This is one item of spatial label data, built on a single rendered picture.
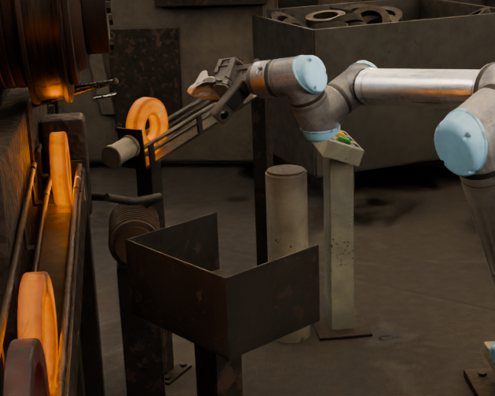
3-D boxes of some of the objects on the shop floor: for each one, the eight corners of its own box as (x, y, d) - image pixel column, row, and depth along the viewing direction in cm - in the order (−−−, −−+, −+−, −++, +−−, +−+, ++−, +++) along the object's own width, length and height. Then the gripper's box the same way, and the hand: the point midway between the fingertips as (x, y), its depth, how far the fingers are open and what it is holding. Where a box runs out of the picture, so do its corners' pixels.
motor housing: (122, 421, 252) (105, 223, 236) (122, 381, 273) (107, 196, 257) (173, 416, 253) (160, 219, 238) (169, 377, 274) (156, 193, 259)
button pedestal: (321, 344, 291) (318, 141, 272) (306, 312, 313) (302, 122, 295) (374, 339, 292) (375, 137, 274) (356, 308, 315) (355, 119, 297)
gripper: (273, 73, 245) (205, 80, 257) (254, 51, 238) (185, 60, 250) (263, 102, 241) (196, 108, 253) (244, 81, 235) (175, 89, 247)
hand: (191, 93), depth 250 cm, fingers closed
